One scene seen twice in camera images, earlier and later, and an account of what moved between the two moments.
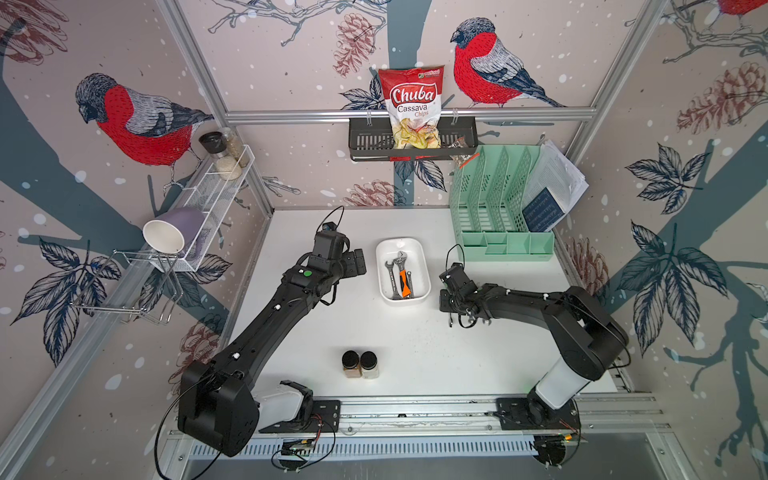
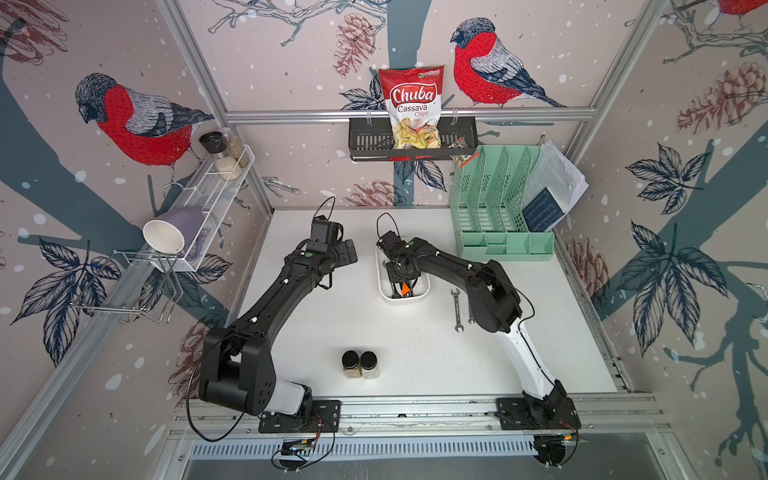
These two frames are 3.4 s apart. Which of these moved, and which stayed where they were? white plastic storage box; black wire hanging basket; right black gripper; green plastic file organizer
Moved: right black gripper
Stayed: green plastic file organizer; white plastic storage box; black wire hanging basket
